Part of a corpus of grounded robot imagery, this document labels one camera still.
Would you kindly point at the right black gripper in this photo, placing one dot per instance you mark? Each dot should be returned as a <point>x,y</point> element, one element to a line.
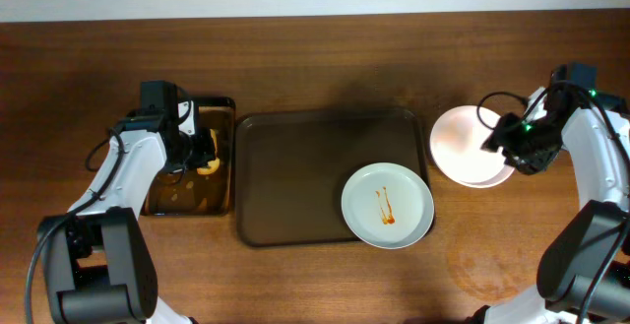
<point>505,137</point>

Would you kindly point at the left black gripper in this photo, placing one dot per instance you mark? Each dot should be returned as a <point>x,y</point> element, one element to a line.
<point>203,148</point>

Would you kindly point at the white plate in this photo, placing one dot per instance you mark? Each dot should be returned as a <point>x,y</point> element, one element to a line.
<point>498,178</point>

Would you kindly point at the pink plate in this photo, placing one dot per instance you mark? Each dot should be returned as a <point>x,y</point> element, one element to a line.
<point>456,141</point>

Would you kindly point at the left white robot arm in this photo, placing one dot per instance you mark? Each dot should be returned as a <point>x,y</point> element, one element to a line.
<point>96,265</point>

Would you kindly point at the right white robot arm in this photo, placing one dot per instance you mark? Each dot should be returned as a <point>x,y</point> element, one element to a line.
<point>578,279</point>

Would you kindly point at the small black water tray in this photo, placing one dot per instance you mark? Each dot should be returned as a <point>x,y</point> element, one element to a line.
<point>199,191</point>

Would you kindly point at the large brown serving tray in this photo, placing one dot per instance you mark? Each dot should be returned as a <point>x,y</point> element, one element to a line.
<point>290,169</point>

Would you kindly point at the pale green plate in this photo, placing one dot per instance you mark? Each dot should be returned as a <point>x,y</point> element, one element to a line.
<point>387,205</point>

